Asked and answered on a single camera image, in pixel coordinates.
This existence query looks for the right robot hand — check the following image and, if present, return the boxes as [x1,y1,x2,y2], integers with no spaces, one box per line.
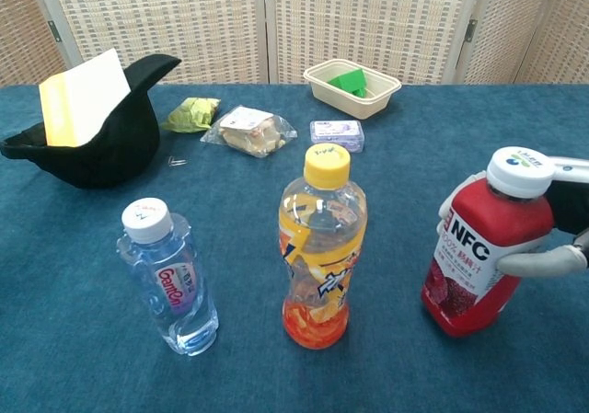
[438,155,589,280]

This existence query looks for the red juice bottle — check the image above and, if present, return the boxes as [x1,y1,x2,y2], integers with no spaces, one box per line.
[421,145,558,339]

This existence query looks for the clear water bottle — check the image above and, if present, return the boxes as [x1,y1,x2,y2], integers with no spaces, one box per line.
[115,196,220,358]

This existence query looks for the woven folding screen panel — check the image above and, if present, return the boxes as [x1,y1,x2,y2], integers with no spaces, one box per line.
[25,0,269,86]
[0,0,70,87]
[514,0,589,86]
[455,0,560,86]
[262,0,484,86]

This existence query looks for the blue table cloth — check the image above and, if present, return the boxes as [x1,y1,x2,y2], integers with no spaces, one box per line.
[0,81,589,413]

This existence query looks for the beige food tray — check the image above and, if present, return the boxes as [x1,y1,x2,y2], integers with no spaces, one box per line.
[303,58,403,120]

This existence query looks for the purple tissue pack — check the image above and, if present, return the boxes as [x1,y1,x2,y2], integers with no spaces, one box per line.
[309,120,367,155]

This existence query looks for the yellow-capped orange drink bottle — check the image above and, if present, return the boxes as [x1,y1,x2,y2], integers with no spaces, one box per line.
[277,142,369,350]

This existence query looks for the green plastic block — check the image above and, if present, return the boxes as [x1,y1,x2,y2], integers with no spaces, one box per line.
[327,68,369,99]

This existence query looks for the clear bag of bread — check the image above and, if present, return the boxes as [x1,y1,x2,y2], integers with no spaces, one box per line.
[200,105,298,159]

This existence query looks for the green snack packet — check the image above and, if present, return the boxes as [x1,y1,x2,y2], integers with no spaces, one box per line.
[159,97,222,133]

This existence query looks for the black baseball cap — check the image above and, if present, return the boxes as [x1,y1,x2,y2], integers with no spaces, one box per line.
[0,53,183,189]

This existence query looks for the white and yellow booklet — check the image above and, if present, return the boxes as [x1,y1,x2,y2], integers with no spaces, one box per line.
[39,48,133,148]

